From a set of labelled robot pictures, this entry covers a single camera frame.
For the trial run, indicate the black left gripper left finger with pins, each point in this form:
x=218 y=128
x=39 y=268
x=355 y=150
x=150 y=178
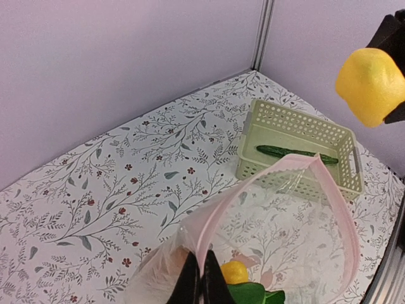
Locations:
x=187 y=288

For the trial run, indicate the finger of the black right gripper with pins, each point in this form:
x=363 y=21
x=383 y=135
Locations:
x=389 y=36
x=396 y=115

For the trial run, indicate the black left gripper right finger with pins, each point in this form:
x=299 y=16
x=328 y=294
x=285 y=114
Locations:
x=214 y=288

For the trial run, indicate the yellow round lemon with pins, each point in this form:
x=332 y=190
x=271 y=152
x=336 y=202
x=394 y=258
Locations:
x=234 y=272

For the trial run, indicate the green white bok choy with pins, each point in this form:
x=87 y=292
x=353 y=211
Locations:
x=255 y=293

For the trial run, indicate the clear zip top bag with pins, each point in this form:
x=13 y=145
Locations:
x=288 y=224

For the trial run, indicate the green cucumber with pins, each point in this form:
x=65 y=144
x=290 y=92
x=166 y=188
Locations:
x=279 y=152

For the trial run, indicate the brown potato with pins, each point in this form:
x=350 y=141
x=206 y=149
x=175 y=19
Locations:
x=164 y=267

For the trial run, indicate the beige perforated plastic basket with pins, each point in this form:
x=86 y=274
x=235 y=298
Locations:
x=274 y=125

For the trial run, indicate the right aluminium corner post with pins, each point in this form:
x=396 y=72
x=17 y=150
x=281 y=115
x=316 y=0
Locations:
x=262 y=34

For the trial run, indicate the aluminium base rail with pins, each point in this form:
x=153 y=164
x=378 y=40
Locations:
x=387 y=285

